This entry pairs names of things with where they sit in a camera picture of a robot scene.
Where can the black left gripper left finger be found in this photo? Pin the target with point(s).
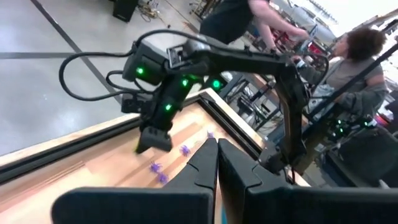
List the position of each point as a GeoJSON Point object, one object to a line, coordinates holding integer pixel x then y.
{"type": "Point", "coordinates": [140, 205]}

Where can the purple plastic spider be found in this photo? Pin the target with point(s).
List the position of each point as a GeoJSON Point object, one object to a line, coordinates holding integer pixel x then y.
{"type": "Point", "coordinates": [210, 134]}
{"type": "Point", "coordinates": [155, 167]}
{"type": "Point", "coordinates": [185, 150]}
{"type": "Point", "coordinates": [162, 178]}

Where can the black diagonal pole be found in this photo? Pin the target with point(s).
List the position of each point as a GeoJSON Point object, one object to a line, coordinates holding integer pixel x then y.
{"type": "Point", "coordinates": [357, 76]}

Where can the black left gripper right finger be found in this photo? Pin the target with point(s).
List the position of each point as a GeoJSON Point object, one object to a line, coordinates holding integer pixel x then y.
{"type": "Point", "coordinates": [295, 205]}

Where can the person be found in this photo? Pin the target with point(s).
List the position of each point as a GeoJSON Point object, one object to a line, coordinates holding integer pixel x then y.
{"type": "Point", "coordinates": [351, 71]}
{"type": "Point", "coordinates": [227, 18]}

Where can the black speaker box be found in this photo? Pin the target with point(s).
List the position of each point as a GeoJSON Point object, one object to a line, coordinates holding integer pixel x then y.
{"type": "Point", "coordinates": [124, 9]}

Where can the black bag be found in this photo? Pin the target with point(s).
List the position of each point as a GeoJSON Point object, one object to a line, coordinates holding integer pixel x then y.
{"type": "Point", "coordinates": [367, 155]}

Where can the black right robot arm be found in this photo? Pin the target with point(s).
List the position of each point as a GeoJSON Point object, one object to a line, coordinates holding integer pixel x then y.
{"type": "Point", "coordinates": [248, 62]}

